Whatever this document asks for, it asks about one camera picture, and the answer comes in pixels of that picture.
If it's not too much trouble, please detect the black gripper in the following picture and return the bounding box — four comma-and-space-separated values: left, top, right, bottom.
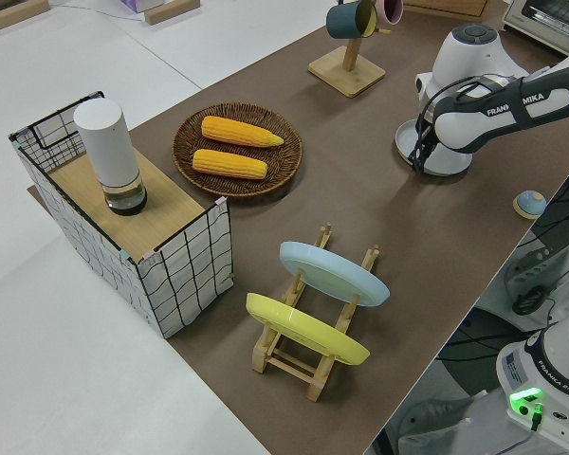
411, 94, 438, 173

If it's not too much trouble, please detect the gray round plate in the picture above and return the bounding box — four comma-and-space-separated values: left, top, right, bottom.
395, 118, 473, 177

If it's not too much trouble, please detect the light blue plate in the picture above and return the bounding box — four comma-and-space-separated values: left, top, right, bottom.
279, 241, 391, 309

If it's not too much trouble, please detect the yellow plate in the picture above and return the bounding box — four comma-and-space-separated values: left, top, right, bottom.
245, 292, 372, 367

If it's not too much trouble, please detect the brown table mat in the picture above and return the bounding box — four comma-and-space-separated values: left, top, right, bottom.
26, 0, 569, 455

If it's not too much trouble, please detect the wooden mug tree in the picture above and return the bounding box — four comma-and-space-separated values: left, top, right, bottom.
307, 0, 393, 100

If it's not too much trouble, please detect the pink mug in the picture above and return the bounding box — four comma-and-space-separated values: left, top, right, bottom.
376, 0, 404, 25

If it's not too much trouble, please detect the dark teal mug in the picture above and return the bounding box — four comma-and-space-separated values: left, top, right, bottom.
325, 0, 378, 39

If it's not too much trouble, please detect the long pointed yellow corn cob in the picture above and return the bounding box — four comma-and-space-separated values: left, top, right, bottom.
201, 116, 285, 149

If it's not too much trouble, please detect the cream toaster oven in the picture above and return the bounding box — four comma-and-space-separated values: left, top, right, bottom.
502, 0, 569, 56

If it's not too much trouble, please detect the brown wicker basket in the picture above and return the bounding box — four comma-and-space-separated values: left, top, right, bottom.
172, 101, 303, 198

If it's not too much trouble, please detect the blunt yellow corn cob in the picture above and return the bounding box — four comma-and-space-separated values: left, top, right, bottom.
192, 148, 268, 181

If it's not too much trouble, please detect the wooden dish rack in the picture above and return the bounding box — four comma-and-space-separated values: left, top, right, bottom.
250, 222, 381, 403

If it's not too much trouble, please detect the short wooden block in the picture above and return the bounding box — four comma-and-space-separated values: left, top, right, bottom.
144, 0, 201, 24

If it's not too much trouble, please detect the white cylinder device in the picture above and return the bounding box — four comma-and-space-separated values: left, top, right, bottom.
72, 98, 149, 217

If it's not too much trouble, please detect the purple tissue box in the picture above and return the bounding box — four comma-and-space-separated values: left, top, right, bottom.
120, 0, 165, 13

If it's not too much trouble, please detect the long wooden block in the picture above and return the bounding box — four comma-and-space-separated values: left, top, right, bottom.
0, 0, 51, 33

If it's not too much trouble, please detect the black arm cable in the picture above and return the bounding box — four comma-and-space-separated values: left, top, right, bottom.
410, 78, 518, 175

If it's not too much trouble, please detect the wire grid box wooden board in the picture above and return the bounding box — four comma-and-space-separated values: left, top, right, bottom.
8, 90, 234, 339

